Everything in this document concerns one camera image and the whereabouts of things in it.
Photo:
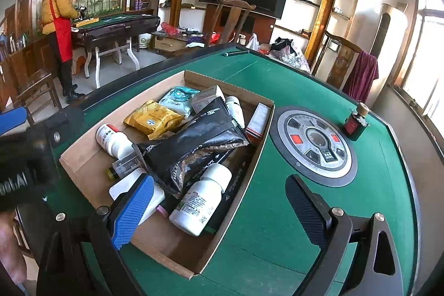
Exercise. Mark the black foil bag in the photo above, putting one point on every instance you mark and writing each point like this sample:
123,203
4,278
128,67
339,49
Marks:
197,147

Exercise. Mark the grey carton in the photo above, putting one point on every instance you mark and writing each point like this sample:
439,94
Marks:
208,97

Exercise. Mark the cardboard box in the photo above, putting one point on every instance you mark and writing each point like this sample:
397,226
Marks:
86,164

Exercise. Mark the dark red bottle with cork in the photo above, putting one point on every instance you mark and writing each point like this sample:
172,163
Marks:
357,122

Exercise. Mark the teal cartoon wipes packet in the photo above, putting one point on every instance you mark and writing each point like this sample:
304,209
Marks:
178,97

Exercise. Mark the small white appliance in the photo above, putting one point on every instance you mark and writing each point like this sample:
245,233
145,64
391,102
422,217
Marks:
144,42

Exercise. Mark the dark pen with green tip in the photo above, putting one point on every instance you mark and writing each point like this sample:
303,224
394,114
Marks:
236,53

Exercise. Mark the brown wooden chair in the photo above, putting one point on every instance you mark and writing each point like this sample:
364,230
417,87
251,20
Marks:
34,81

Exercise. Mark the floral bag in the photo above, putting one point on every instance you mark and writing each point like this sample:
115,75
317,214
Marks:
289,53

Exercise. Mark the red plastic bag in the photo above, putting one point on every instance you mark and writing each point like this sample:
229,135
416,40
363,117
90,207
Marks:
215,38
168,28

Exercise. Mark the clear plastic bag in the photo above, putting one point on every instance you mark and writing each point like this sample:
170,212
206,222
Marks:
253,42

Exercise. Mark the large white pill bottle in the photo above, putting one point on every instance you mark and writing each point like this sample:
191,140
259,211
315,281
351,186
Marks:
201,202

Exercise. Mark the maroon cloth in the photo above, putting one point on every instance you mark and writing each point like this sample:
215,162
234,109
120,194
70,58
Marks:
364,74

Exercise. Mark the standing air conditioner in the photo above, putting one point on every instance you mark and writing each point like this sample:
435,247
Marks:
392,32

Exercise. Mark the wooden armchair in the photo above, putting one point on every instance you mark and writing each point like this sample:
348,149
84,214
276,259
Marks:
338,39
230,3

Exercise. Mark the person's left hand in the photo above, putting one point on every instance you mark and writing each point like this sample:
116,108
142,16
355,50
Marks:
10,247

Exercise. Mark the white power adapter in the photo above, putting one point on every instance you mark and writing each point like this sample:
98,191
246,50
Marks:
119,186

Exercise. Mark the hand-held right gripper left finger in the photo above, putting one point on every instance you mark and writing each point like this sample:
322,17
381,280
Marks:
133,209

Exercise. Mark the yellow packet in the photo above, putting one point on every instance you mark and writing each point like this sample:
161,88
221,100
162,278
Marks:
152,119

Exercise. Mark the white bottle with red label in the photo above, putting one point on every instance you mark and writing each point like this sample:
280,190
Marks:
111,140

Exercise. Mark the dark mahjong table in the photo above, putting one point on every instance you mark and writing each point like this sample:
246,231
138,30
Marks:
114,22

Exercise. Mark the orange stool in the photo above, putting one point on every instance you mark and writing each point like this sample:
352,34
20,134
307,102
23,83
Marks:
79,64

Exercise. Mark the small pink object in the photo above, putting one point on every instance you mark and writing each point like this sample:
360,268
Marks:
161,210

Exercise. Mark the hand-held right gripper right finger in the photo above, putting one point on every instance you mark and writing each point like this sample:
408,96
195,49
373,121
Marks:
308,212

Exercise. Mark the red and white carton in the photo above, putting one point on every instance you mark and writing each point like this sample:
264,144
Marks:
258,124

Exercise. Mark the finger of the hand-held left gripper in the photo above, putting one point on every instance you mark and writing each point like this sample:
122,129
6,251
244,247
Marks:
14,121

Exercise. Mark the round table control panel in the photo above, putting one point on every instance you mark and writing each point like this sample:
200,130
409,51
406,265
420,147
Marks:
312,147

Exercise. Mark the window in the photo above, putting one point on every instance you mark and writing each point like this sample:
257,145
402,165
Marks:
426,49

